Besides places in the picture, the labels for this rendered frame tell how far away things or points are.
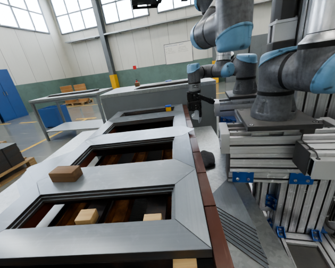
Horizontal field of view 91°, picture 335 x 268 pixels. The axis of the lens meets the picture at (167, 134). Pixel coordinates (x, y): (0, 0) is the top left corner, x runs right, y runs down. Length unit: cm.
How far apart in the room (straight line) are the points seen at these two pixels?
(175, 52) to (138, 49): 212
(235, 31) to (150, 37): 1001
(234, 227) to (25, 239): 68
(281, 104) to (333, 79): 17
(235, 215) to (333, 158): 36
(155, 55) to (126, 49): 176
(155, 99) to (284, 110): 143
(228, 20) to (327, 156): 51
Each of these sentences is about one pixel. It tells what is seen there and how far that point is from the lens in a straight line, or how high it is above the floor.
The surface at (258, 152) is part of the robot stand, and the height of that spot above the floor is 91.
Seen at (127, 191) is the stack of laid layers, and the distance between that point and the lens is 70.
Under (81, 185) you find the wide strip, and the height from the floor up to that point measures 85.
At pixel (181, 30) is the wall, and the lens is 1006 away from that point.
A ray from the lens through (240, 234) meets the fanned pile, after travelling 71.
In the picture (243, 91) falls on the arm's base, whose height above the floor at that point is 106.
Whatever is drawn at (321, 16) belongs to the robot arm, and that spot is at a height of 133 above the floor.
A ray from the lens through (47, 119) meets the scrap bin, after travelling 591.
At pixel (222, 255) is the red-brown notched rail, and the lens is 52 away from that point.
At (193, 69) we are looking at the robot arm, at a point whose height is 122.
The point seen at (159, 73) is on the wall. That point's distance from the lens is 1024.
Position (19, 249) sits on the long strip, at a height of 85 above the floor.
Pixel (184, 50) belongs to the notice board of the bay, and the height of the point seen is 184.
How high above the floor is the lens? 127
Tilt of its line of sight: 23 degrees down
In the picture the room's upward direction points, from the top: 8 degrees counter-clockwise
